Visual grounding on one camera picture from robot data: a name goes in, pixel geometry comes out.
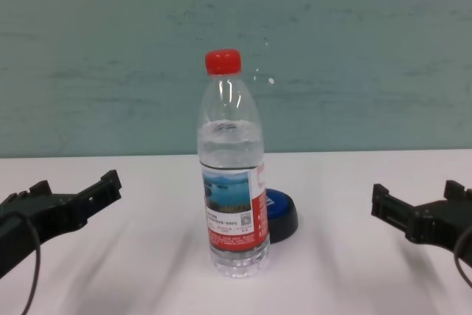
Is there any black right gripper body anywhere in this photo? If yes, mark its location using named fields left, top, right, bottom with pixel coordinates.
left=406, top=199, right=472, bottom=257

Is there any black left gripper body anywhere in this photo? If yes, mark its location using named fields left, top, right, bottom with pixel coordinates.
left=0, top=192, right=81, bottom=280

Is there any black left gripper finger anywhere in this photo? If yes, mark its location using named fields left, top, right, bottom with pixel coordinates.
left=68, top=170, right=122, bottom=226
left=24, top=179, right=57, bottom=200

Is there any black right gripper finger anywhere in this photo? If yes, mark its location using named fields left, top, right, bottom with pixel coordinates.
left=370, top=182, right=417, bottom=237
left=443, top=179, right=472, bottom=204

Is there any clear red-capped water bottle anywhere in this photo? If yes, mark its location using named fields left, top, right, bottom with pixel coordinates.
left=198, top=48, right=272, bottom=279

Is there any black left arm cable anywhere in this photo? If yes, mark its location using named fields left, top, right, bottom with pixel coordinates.
left=0, top=211, right=42, bottom=315

